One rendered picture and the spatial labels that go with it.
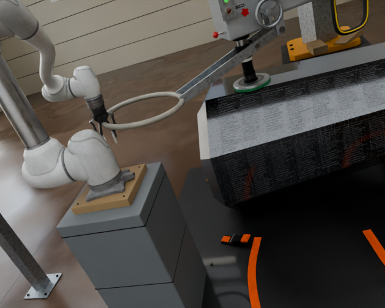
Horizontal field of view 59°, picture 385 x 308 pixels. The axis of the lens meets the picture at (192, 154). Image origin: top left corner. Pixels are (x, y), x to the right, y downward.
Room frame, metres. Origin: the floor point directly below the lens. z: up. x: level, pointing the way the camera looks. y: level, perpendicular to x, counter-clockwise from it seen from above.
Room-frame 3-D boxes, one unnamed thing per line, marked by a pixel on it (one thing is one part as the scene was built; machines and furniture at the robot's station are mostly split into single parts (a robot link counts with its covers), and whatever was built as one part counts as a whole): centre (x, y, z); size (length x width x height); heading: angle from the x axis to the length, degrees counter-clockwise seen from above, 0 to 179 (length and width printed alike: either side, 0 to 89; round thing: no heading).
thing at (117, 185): (1.35, 0.38, 0.86); 0.22 x 0.18 x 0.06; 83
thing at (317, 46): (2.35, -1.10, 0.81); 0.20 x 0.10 x 0.05; 168
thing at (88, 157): (1.36, 0.41, 1.00); 0.18 x 0.16 x 0.22; 81
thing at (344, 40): (2.34, -1.34, 0.80); 0.20 x 0.10 x 0.05; 114
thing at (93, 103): (1.75, 0.38, 1.12); 0.09 x 0.09 x 0.06
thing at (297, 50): (2.57, -1.24, 0.76); 0.49 x 0.49 x 0.05; 70
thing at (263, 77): (1.88, -0.47, 0.89); 0.21 x 0.21 x 0.01
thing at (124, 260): (1.36, 0.40, 0.40); 0.50 x 0.50 x 0.80; 72
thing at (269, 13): (1.77, -0.59, 1.25); 0.15 x 0.10 x 0.15; 94
